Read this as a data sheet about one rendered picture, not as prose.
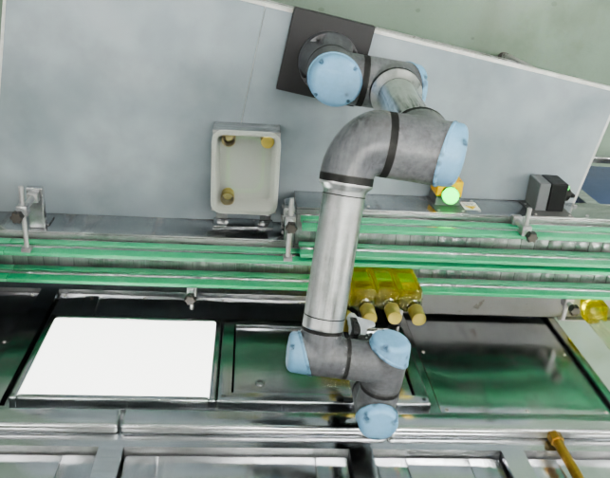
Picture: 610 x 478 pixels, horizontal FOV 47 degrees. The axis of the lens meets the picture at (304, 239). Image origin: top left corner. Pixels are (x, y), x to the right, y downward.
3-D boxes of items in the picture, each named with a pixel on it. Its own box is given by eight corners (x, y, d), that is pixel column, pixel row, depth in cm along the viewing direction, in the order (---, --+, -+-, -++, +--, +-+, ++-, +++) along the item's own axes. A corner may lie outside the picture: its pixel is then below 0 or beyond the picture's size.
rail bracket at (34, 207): (36, 223, 185) (9, 260, 165) (30, 162, 178) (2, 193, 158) (55, 223, 186) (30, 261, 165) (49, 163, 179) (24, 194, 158)
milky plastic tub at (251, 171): (212, 201, 189) (210, 213, 182) (213, 120, 180) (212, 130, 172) (275, 204, 191) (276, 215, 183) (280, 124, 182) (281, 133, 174)
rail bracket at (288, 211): (280, 248, 182) (282, 268, 171) (284, 187, 175) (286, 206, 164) (291, 248, 182) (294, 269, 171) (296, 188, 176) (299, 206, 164)
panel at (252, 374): (51, 323, 176) (9, 409, 145) (50, 313, 175) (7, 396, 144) (399, 332, 184) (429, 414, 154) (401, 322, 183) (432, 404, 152)
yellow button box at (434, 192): (428, 195, 193) (434, 205, 187) (432, 170, 190) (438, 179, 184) (452, 196, 194) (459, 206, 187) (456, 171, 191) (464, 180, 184)
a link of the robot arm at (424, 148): (361, 47, 162) (395, 121, 114) (423, 59, 164) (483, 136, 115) (351, 98, 168) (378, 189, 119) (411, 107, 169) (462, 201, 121)
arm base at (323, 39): (311, 21, 169) (313, 27, 160) (367, 45, 172) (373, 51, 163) (288, 79, 175) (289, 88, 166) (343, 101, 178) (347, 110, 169)
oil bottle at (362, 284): (341, 273, 187) (352, 314, 168) (344, 254, 185) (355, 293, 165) (362, 274, 188) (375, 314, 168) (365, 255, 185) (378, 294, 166)
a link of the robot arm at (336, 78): (310, 40, 161) (313, 50, 149) (366, 49, 163) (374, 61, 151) (302, 91, 166) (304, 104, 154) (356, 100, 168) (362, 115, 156)
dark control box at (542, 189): (523, 199, 196) (534, 211, 188) (529, 173, 193) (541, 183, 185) (551, 200, 197) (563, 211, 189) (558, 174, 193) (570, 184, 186)
